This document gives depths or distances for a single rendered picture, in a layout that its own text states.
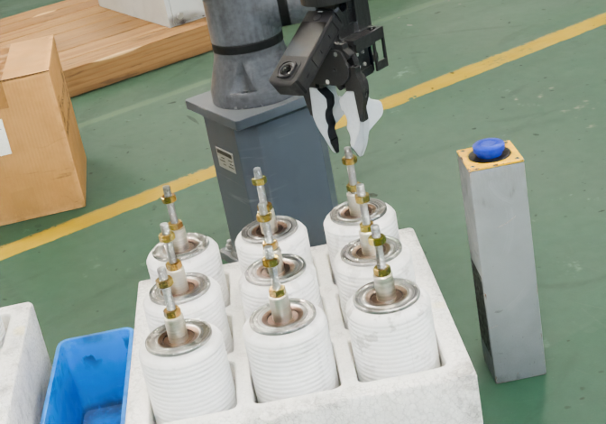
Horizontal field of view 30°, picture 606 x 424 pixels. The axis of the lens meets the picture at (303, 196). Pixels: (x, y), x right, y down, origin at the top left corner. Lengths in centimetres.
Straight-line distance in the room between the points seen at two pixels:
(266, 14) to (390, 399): 75
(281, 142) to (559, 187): 55
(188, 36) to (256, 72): 150
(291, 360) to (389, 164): 109
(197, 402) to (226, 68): 70
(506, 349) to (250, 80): 60
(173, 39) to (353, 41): 191
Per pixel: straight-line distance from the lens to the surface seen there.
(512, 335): 152
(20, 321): 158
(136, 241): 217
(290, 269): 136
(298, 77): 133
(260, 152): 180
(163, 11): 335
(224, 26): 179
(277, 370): 125
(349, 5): 141
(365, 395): 124
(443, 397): 126
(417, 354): 126
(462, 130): 240
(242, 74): 180
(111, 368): 164
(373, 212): 147
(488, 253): 145
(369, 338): 125
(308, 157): 185
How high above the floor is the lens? 86
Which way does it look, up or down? 23 degrees down
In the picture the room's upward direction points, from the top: 11 degrees counter-clockwise
